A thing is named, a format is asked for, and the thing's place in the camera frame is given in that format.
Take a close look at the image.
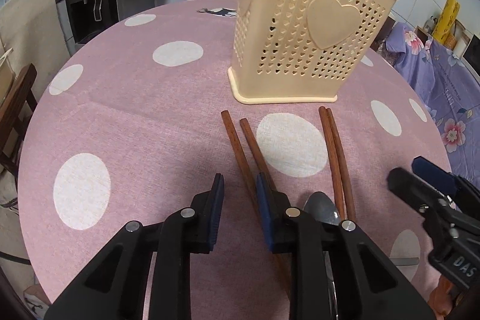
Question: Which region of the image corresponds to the brown wooden chopstick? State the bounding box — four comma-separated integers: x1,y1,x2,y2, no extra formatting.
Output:
318,106,346,220
220,110,291,299
327,108,356,222
240,118,277,191

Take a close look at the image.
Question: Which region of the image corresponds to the right hand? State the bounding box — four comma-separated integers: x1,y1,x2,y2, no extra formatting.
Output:
428,275,469,320

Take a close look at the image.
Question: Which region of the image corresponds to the steel spoon on table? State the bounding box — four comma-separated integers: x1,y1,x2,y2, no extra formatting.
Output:
304,192,341,319

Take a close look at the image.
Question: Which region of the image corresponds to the purple floral cloth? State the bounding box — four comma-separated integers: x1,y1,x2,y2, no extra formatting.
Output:
382,23,479,184

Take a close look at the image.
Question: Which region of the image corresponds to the white microwave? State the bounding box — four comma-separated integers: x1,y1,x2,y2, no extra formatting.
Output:
463,35,480,76

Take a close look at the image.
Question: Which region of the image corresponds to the pink polka dot tablecloth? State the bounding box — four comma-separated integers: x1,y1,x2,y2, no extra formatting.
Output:
18,0,450,319

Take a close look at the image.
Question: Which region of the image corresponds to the yellow foil roll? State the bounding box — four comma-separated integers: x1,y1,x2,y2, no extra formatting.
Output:
432,0,461,44

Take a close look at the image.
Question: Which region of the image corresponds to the wooden stool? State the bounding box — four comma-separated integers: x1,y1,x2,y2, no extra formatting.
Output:
0,63,38,186

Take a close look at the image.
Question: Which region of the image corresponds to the cream plastic utensil holder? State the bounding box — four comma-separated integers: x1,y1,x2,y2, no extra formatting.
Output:
228,0,397,104

